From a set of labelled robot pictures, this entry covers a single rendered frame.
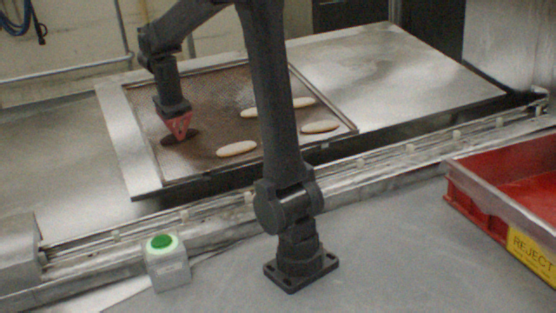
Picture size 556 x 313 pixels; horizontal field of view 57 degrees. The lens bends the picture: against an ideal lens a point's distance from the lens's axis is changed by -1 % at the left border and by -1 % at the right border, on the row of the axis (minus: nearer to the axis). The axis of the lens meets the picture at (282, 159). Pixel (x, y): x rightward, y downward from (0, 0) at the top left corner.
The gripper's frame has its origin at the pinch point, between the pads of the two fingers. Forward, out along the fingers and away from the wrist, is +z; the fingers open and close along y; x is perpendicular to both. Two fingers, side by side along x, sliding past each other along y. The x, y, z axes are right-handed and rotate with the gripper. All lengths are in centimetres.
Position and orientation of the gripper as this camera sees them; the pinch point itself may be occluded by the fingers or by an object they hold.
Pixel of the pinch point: (177, 133)
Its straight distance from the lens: 130.2
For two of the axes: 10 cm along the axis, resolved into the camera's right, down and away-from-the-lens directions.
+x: -8.5, 3.3, -4.2
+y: -5.2, -4.4, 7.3
